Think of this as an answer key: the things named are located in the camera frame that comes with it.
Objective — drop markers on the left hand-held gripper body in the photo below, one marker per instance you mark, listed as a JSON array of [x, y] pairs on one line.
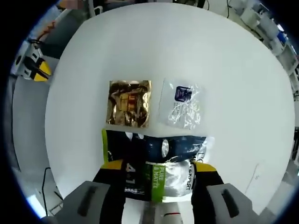
[[22, 60]]

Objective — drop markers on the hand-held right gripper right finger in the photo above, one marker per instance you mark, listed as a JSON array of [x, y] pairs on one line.
[[205, 189]]

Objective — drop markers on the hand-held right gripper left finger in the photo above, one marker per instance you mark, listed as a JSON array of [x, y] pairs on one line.
[[109, 186]]

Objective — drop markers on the green black skincare sachet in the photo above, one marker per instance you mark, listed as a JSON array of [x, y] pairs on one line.
[[154, 149]]

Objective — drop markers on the clear plastic skincare sachet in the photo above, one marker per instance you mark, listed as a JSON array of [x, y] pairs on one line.
[[182, 109]]

